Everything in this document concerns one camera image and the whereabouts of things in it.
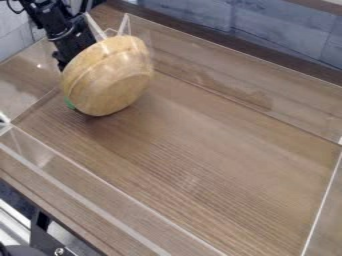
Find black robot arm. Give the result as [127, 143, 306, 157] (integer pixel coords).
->
[0, 0, 96, 71]

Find clear acrylic corner bracket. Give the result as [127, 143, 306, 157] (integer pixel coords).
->
[84, 13, 132, 41]

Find wooden bowl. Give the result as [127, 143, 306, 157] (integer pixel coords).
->
[61, 35, 153, 116]

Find black table frame bracket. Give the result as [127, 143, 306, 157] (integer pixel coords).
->
[29, 210, 80, 256]

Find clear acrylic tray walls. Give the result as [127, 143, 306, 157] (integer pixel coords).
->
[0, 15, 342, 256]

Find green rectangular stick block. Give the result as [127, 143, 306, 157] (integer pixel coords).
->
[64, 97, 76, 110]

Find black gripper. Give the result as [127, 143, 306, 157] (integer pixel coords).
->
[46, 14, 99, 73]

